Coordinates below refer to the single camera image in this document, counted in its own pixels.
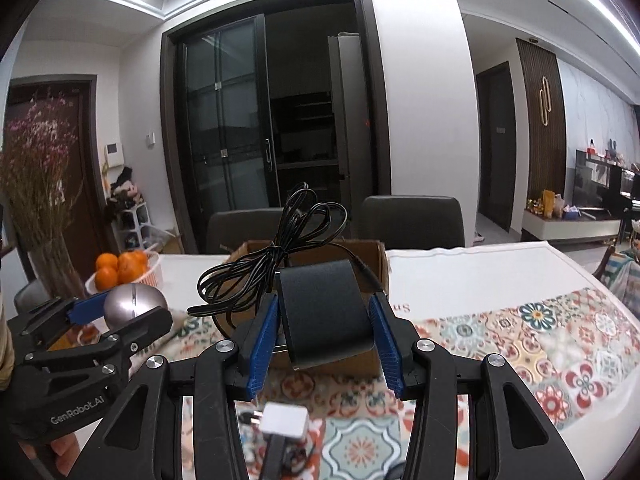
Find left hand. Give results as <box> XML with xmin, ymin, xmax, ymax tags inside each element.
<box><xmin>18</xmin><ymin>434</ymin><xmax>80</xmax><ymax>479</ymax></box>

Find patterned table runner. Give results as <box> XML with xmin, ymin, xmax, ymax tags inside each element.
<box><xmin>150</xmin><ymin>286</ymin><xmax>640</xmax><ymax>480</ymax></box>

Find dark dining chair right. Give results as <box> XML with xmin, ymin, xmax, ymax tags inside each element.
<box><xmin>358</xmin><ymin>195</ymin><xmax>465</xmax><ymax>250</ymax></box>

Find orange fruit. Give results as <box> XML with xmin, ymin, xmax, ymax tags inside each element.
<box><xmin>96</xmin><ymin>252</ymin><xmax>119</xmax><ymax>271</ymax></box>
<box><xmin>117</xmin><ymin>250</ymin><xmax>149</xmax><ymax>284</ymax></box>
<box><xmin>94</xmin><ymin>266</ymin><xmax>118</xmax><ymax>292</ymax></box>

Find white shoe rack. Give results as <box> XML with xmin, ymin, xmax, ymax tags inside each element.
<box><xmin>116</xmin><ymin>202</ymin><xmax>152</xmax><ymax>252</ymax></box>

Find glass vase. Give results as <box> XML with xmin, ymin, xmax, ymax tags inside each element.
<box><xmin>28</xmin><ymin>236</ymin><xmax>86</xmax><ymax>299</ymax></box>

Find dark dining chair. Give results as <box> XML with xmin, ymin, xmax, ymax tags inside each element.
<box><xmin>205</xmin><ymin>208</ymin><xmax>283</xmax><ymax>255</ymax></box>
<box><xmin>358</xmin><ymin>195</ymin><xmax>465</xmax><ymax>250</ymax></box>

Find dark dining chair left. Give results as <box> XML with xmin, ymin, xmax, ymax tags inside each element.
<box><xmin>205</xmin><ymin>208</ymin><xmax>283</xmax><ymax>255</ymax></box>

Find black power adapter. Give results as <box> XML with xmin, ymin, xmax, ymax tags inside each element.
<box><xmin>276</xmin><ymin>260</ymin><xmax>380</xmax><ymax>377</ymax></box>

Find white power adapter cube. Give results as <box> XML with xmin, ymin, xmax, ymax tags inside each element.
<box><xmin>259</xmin><ymin>402</ymin><xmax>309</xmax><ymax>441</ymax></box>

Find brown cardboard box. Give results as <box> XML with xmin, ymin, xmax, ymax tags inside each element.
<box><xmin>213</xmin><ymin>240</ymin><xmax>388</xmax><ymax>378</ymax></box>

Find silver egg-shaped device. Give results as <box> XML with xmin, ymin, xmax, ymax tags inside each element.
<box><xmin>103</xmin><ymin>283</ymin><xmax>167</xmax><ymax>330</ymax></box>

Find dried purple flowers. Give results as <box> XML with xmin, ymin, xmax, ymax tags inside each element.
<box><xmin>1</xmin><ymin>94</ymin><xmax>80</xmax><ymax>252</ymax></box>

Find black cable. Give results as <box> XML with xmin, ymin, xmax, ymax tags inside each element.
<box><xmin>186</xmin><ymin>182</ymin><xmax>386</xmax><ymax>344</ymax></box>

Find white fruit basket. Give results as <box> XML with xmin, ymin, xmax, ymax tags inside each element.
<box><xmin>85</xmin><ymin>250</ymin><xmax>164</xmax><ymax>295</ymax></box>

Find tv console cabinet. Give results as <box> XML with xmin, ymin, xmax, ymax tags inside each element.
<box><xmin>520</xmin><ymin>148</ymin><xmax>640</xmax><ymax>243</ymax></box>

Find black glass sliding door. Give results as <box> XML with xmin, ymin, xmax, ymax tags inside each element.
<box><xmin>176</xmin><ymin>14</ymin><xmax>281</xmax><ymax>252</ymax></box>

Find grey chair at left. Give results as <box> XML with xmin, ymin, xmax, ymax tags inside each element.
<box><xmin>14</xmin><ymin>280</ymin><xmax>51</xmax><ymax>314</ymax></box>

